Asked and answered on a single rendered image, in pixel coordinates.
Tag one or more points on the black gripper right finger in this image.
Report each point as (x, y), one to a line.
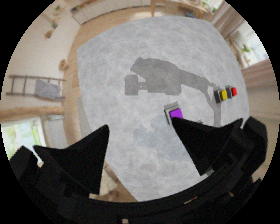
(204, 143)

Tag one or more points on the purple button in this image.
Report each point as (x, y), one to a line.
(174, 111)

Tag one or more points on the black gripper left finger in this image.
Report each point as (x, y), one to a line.
(82, 161)

